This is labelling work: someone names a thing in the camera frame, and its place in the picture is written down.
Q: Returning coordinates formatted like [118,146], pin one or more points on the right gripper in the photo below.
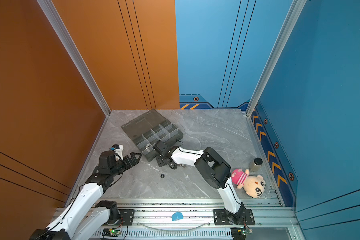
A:
[160,163]

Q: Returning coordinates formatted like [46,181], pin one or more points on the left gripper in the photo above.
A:
[133,159]

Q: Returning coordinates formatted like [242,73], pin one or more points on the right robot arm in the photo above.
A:
[214,170]

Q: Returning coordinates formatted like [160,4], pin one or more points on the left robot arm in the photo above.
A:
[85,214]

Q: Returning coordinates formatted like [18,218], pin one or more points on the grey plastic organizer box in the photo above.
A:
[149,128]

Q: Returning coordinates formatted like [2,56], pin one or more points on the left circuit board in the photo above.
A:
[111,233]

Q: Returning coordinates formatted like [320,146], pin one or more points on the circuit board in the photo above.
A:
[111,233]
[240,233]

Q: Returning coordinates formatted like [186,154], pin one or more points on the brown jar black lid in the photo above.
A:
[255,165]

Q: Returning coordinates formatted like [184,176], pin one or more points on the plush doll toy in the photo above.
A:
[254,186]

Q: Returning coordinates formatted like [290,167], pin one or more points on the right circuit board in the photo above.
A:
[240,233]

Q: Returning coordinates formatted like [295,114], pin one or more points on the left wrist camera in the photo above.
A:
[118,149]

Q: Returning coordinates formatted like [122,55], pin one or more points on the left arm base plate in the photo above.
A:
[124,218]

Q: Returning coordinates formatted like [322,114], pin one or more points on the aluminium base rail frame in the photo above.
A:
[169,217]

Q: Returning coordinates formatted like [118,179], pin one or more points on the blue block on rail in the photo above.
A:
[177,216]

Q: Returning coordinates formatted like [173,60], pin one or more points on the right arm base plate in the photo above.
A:
[221,217]

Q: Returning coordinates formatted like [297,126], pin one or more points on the left aluminium corner post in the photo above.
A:
[64,36]

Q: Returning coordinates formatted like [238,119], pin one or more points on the aluminium corner post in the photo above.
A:
[283,36]
[64,36]

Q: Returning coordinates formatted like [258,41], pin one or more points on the right aluminium corner post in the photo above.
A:
[283,36]

